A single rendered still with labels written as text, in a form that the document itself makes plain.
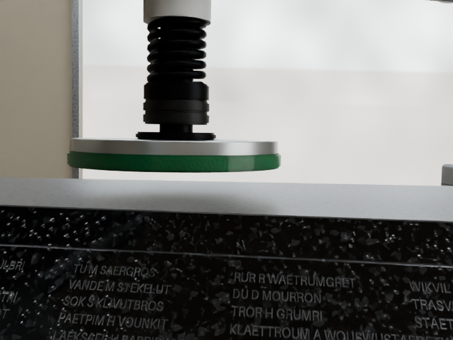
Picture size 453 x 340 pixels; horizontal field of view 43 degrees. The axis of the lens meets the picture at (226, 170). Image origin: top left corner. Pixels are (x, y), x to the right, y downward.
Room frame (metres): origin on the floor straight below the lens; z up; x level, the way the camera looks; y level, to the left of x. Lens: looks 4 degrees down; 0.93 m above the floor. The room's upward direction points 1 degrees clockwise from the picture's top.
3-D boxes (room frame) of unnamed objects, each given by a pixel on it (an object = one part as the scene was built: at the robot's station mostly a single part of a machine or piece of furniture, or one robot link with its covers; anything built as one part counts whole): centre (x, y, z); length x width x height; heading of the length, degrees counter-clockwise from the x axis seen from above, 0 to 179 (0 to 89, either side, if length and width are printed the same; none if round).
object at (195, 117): (0.61, 0.05, 0.95); 0.07 x 0.07 x 0.01
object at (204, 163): (0.61, 0.05, 0.92); 0.22 x 0.22 x 0.04
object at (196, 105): (0.61, 0.05, 0.96); 0.07 x 0.07 x 0.01
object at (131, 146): (0.61, 0.05, 0.92); 0.21 x 0.21 x 0.01
